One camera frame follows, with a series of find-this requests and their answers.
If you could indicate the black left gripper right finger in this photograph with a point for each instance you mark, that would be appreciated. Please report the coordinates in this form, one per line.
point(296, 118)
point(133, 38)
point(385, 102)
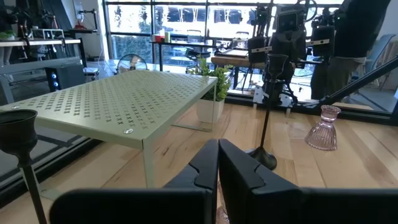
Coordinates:
point(248, 199)

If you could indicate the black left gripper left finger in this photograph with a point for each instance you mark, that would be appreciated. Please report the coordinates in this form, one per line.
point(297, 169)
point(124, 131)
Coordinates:
point(186, 205)

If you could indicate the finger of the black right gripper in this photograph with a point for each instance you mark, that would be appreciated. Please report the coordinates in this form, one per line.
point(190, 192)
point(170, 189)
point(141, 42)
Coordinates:
point(257, 54)
point(323, 46)

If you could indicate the medium black candlestick holder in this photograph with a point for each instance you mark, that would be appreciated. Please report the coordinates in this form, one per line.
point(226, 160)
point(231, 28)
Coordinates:
point(276, 65)

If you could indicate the short black candlestick holder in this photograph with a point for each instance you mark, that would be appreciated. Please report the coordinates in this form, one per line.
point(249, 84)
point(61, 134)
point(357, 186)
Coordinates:
point(17, 133)

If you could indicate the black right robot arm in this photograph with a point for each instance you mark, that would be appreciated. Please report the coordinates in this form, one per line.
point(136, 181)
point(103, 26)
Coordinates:
point(284, 86)

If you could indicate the brown wooden table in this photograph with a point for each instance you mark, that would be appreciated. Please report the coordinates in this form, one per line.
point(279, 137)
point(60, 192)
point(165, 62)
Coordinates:
point(233, 60)

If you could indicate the person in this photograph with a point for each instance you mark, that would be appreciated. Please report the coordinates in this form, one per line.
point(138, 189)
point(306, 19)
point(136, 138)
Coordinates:
point(357, 28)

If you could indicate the black office chair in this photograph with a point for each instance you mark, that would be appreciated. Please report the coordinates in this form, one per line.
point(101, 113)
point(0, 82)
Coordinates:
point(197, 54)

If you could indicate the green plant in white pot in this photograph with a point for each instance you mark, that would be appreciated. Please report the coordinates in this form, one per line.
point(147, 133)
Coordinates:
point(206, 110)

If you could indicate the green can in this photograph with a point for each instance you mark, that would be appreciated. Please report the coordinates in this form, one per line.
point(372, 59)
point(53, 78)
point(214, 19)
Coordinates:
point(167, 37)

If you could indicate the green perforated metal shelf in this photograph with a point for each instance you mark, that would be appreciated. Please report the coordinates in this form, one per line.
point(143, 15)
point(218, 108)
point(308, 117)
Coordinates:
point(124, 99)

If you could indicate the round floor fan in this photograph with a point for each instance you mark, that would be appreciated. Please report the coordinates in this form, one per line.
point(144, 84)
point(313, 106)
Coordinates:
point(132, 63)

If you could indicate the computer tower with blue lights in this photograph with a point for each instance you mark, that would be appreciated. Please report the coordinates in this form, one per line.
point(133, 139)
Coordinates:
point(66, 77)

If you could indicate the grey bench table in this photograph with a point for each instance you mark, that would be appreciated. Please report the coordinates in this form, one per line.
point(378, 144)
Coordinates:
point(31, 65)

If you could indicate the wooden top desk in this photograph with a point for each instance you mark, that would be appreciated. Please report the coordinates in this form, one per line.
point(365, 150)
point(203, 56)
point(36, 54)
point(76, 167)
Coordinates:
point(40, 42)

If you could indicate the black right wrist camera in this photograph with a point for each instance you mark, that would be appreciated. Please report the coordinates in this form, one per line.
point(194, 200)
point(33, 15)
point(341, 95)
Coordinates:
point(289, 18)

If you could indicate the white metal bracket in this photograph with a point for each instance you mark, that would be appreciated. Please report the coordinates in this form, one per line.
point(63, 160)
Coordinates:
point(258, 95)
point(285, 100)

